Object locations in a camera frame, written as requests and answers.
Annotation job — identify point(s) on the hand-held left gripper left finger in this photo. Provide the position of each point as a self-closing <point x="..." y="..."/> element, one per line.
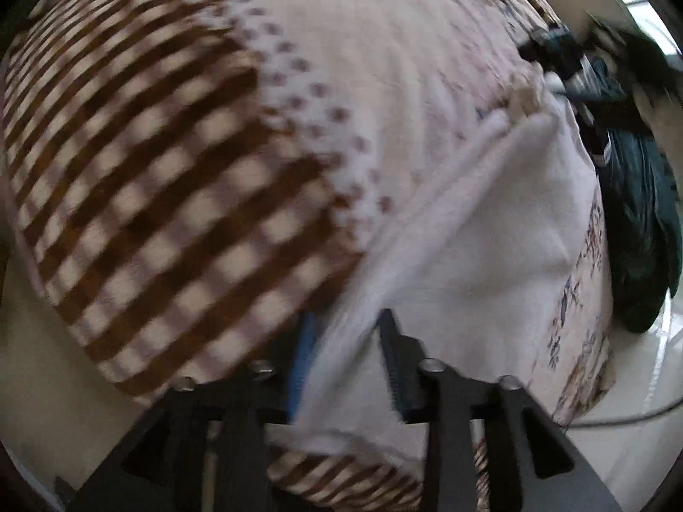
<point x="303" y="354"/>

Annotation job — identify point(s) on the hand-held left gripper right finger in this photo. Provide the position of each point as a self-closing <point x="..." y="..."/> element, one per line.
<point x="394" y="368"/>

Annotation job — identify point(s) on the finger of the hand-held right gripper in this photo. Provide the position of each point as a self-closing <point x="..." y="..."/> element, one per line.
<point x="555" y="58"/>

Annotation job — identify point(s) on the white small garment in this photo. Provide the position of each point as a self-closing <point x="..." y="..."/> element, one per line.
<point x="480" y="256"/>

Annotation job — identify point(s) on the dark green clothing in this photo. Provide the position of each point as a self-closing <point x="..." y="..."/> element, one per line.
<point x="637" y="224"/>

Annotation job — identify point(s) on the brown checked printed blanket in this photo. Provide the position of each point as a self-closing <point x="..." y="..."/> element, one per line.
<point x="176" y="170"/>

